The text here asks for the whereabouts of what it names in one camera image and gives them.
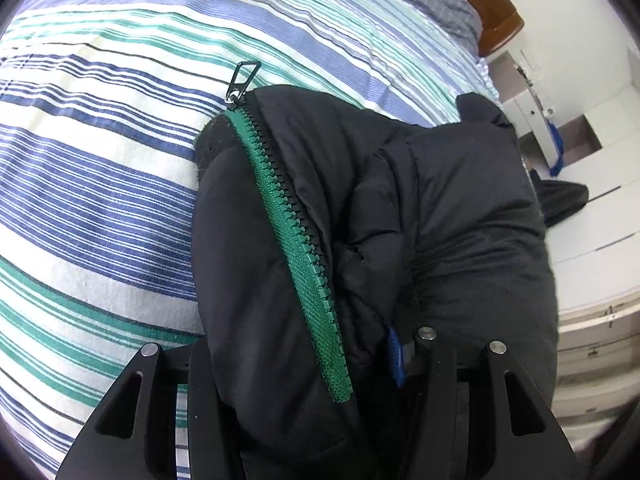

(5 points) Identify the blue plaid pillow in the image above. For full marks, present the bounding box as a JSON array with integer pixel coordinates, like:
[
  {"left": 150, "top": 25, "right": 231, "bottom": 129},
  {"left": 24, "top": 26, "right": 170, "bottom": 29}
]
[{"left": 345, "top": 0, "right": 483, "bottom": 47}]

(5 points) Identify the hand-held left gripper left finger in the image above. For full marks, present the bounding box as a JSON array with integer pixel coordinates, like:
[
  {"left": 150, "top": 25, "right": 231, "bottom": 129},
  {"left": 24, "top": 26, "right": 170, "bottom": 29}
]
[{"left": 55, "top": 339, "right": 242, "bottom": 480}]

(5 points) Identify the blue cloth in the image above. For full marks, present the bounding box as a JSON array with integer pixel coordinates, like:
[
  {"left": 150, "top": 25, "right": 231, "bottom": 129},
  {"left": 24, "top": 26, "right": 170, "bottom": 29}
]
[{"left": 547, "top": 122, "right": 567, "bottom": 171}]

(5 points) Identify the white wardrobe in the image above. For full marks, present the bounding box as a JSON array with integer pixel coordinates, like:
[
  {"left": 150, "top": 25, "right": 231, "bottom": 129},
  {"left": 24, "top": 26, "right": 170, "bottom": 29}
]
[{"left": 547, "top": 110, "right": 640, "bottom": 441}]

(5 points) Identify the striped bed sheet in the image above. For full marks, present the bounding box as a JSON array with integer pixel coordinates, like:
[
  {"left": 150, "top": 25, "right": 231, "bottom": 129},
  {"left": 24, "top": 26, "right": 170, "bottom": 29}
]
[{"left": 0, "top": 0, "right": 502, "bottom": 480}]

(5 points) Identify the dark garment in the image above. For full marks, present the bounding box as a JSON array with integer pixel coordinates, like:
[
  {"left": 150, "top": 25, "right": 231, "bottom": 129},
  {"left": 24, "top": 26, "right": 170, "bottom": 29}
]
[{"left": 537, "top": 177, "right": 590, "bottom": 228}]

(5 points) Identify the wooden headboard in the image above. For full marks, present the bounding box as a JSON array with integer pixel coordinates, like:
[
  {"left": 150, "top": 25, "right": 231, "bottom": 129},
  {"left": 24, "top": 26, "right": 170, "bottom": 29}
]
[{"left": 462, "top": 0, "right": 526, "bottom": 58}]

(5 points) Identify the white desk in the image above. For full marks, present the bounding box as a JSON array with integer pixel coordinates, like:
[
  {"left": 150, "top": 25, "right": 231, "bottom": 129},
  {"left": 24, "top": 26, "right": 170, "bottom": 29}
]
[{"left": 487, "top": 51, "right": 556, "bottom": 161}]

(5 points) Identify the black jacket with green zipper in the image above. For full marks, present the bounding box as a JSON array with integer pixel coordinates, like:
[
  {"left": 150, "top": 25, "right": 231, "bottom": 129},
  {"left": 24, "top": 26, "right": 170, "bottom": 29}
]
[{"left": 192, "top": 60, "right": 560, "bottom": 480}]

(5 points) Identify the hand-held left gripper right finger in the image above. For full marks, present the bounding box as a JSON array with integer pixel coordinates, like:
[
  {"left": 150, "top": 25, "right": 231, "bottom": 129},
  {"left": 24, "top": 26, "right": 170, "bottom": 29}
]
[{"left": 387, "top": 326, "right": 586, "bottom": 480}]

